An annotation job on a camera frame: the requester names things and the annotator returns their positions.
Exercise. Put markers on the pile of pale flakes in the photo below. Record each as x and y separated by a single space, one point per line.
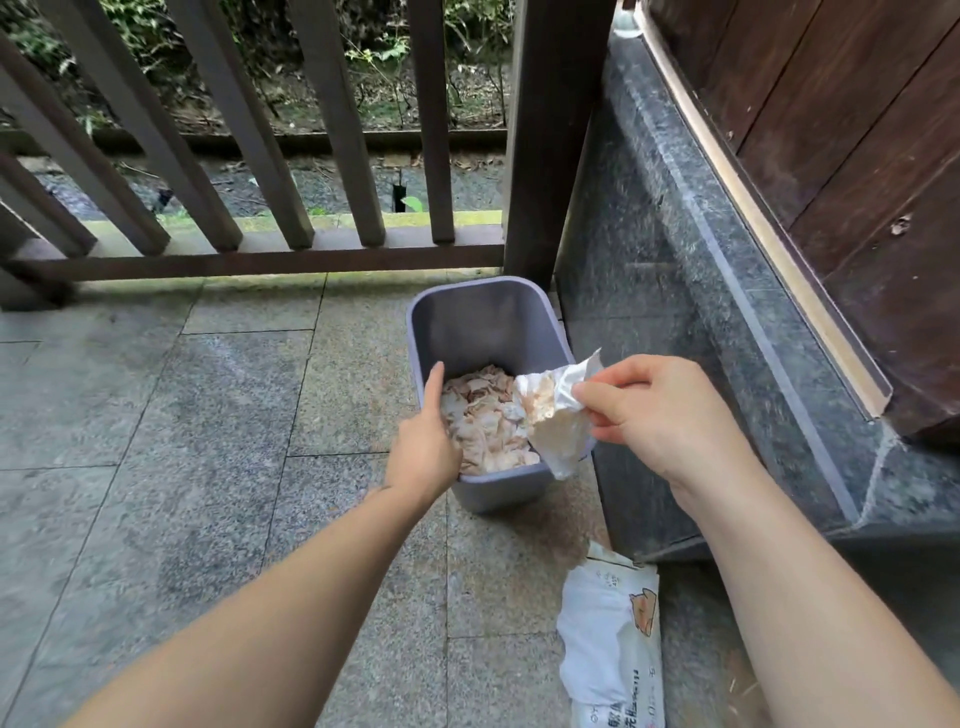
480 427

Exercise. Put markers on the white foil bag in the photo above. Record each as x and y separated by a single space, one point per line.
559 435

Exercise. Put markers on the person's right fingers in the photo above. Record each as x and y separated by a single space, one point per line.
619 382

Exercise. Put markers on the person's left hand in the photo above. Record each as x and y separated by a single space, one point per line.
420 450

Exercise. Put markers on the grey granite ledge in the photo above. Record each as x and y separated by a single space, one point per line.
675 300

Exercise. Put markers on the green plants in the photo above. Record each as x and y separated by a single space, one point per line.
135 30

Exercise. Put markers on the person's left fingers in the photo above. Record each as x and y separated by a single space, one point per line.
434 384

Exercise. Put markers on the person's right forearm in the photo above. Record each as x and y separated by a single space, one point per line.
810 615

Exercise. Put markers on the light wooden trim strip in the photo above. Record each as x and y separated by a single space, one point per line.
772 232

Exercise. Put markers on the grey plastic bin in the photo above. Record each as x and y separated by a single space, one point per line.
487 322

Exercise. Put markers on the person's left forearm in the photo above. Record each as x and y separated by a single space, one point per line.
277 622

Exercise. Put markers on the dark brown wooden door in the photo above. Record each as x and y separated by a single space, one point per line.
847 150

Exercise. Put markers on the brown wooden railing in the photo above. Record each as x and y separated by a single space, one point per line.
225 150

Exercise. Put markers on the person's right hand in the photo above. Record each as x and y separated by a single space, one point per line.
667 420

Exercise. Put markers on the white printed bag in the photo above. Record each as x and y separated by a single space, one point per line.
607 637

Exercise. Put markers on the brown wooden post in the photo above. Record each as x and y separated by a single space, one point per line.
559 135

